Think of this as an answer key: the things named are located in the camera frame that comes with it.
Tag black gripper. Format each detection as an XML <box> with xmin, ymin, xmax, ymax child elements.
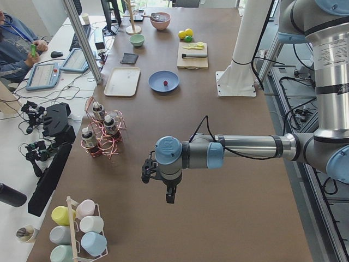
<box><xmin>141</xmin><ymin>150</ymin><xmax>182</xmax><ymax>204</ymax></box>

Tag blue plate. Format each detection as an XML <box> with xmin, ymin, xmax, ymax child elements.
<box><xmin>148</xmin><ymin>70</ymin><xmax>179</xmax><ymax>93</ymax></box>

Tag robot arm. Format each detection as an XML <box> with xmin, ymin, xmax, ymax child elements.
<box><xmin>141</xmin><ymin>1</ymin><xmax>348</xmax><ymax>203</ymax></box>

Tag pink cup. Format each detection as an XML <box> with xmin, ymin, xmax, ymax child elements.
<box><xmin>76</xmin><ymin>199</ymin><xmax>95</xmax><ymax>220</ymax></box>

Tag white cup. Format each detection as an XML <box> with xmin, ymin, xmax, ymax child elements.
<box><xmin>80</xmin><ymin>216</ymin><xmax>104</xmax><ymax>234</ymax></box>

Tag blue cup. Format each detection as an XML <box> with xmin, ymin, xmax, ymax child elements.
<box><xmin>81</xmin><ymin>231</ymin><xmax>107</xmax><ymax>257</ymax></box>

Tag white cup rack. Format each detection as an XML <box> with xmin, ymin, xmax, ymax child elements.
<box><xmin>66</xmin><ymin>196</ymin><xmax>109</xmax><ymax>261</ymax></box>

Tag dark drink bottle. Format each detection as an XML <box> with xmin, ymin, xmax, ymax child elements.
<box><xmin>81</xmin><ymin>127</ymin><xmax>100</xmax><ymax>157</ymax></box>
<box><xmin>92</xmin><ymin>101</ymin><xmax>105</xmax><ymax>121</ymax></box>
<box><xmin>104</xmin><ymin>115</ymin><xmax>122</xmax><ymax>142</ymax></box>

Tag yellow cup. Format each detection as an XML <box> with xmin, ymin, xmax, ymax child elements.
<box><xmin>51</xmin><ymin>206</ymin><xmax>70</xmax><ymax>226</ymax></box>

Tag grey cup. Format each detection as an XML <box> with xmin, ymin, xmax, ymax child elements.
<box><xmin>49</xmin><ymin>225</ymin><xmax>71</xmax><ymax>245</ymax></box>

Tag mint cup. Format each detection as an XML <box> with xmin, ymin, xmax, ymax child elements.
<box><xmin>50</xmin><ymin>245</ymin><xmax>73</xmax><ymax>262</ymax></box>

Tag cream rabbit tray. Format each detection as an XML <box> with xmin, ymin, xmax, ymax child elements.
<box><xmin>104</xmin><ymin>67</ymin><xmax>141</xmax><ymax>97</ymax></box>

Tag wooden cutting board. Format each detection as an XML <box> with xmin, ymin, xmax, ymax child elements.
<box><xmin>177</xmin><ymin>42</ymin><xmax>208</xmax><ymax>69</ymax></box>

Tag black plastic device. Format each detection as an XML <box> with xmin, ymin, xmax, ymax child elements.
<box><xmin>42</xmin><ymin>103</ymin><xmax>76</xmax><ymax>145</ymax></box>

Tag steel muddler black tip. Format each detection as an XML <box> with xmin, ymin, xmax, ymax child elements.
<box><xmin>181</xmin><ymin>53</ymin><xmax>208</xmax><ymax>59</ymax></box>

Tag grey folded cloth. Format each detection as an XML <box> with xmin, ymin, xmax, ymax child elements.
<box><xmin>120</xmin><ymin>52</ymin><xmax>139</xmax><ymax>64</ymax></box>

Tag paper cup with cutlery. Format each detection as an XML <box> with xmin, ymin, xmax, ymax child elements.
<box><xmin>16</xmin><ymin>225</ymin><xmax>39</xmax><ymax>243</ymax></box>

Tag yellow plastic knife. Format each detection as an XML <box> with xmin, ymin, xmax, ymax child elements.
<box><xmin>182</xmin><ymin>45</ymin><xmax>204</xmax><ymax>50</ymax></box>

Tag green lime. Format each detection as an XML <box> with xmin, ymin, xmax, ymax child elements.
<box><xmin>184</xmin><ymin>35</ymin><xmax>192</xmax><ymax>43</ymax></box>

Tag mint green bowl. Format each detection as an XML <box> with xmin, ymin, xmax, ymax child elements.
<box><xmin>129</xmin><ymin>34</ymin><xmax>145</xmax><ymax>47</ymax></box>

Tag black thermos bottle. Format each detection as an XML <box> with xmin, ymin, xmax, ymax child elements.
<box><xmin>0</xmin><ymin>183</ymin><xmax>27</xmax><ymax>207</ymax></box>

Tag yellow lemon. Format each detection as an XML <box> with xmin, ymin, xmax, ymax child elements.
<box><xmin>185</xmin><ymin>28</ymin><xmax>194</xmax><ymax>37</ymax></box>
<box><xmin>178</xmin><ymin>31</ymin><xmax>186</xmax><ymax>40</ymax></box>

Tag blue teach pendant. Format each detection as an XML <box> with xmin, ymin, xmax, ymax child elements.
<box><xmin>60</xmin><ymin>48</ymin><xmax>88</xmax><ymax>73</ymax></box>
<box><xmin>26</xmin><ymin>63</ymin><xmax>60</xmax><ymax>91</ymax></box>

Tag wooden cup tree stand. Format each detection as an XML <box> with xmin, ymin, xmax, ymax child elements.
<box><xmin>123</xmin><ymin>0</ymin><xmax>142</xmax><ymax>35</ymax></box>

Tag pink bowl with ice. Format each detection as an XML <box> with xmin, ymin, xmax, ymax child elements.
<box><xmin>150</xmin><ymin>12</ymin><xmax>171</xmax><ymax>31</ymax></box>

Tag black keyboard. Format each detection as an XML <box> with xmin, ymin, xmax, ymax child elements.
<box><xmin>69</xmin><ymin>23</ymin><xmax>92</xmax><ymax>52</ymax></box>

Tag metal ice scoop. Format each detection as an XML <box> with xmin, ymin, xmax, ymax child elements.
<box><xmin>141</xmin><ymin>13</ymin><xmax>168</xmax><ymax>22</ymax></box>

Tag black computer mouse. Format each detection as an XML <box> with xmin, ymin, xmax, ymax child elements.
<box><xmin>50</xmin><ymin>51</ymin><xmax>63</xmax><ymax>58</ymax></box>

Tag copper wire bottle rack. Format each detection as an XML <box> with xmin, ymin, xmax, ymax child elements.
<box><xmin>81</xmin><ymin>97</ymin><xmax>127</xmax><ymax>158</ymax></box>

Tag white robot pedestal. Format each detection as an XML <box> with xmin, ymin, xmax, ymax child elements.
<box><xmin>216</xmin><ymin>0</ymin><xmax>274</xmax><ymax>97</ymax></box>

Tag aluminium frame post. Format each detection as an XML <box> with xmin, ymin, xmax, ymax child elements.
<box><xmin>62</xmin><ymin>0</ymin><xmax>103</xmax><ymax>84</ymax></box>

